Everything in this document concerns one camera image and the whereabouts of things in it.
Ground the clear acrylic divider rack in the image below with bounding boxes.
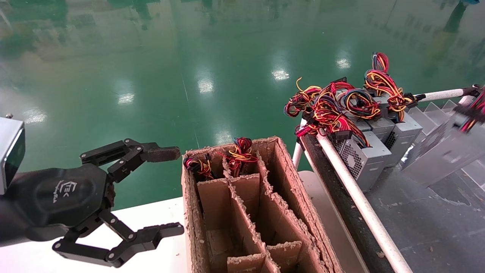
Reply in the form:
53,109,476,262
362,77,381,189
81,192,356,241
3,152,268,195
407,99,485,187

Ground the black pipe joint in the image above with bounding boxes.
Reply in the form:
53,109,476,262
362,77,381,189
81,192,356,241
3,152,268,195
462,84,485,98

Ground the worn brown cardboard box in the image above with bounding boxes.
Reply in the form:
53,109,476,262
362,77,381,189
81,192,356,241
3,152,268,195
181,136,343,273

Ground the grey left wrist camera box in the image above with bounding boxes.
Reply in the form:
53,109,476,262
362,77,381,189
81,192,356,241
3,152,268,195
0,117,26,195

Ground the white cross pipe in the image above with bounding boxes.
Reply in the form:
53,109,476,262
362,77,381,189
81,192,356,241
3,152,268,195
415,88,465,102

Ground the dark conveyor belt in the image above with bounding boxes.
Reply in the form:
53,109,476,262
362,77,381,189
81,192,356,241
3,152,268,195
301,131,485,273

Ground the brown cardboard divider insert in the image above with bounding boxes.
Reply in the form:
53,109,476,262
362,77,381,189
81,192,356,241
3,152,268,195
197,152,317,273

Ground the grey power supply being moved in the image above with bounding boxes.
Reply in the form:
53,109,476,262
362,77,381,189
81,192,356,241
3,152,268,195
401,86,485,188

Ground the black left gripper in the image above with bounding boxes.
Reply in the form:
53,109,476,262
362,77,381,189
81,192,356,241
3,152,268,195
8,139,185,268

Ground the short white leg pipe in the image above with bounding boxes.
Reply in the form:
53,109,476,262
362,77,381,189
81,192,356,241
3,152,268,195
292,142,304,169

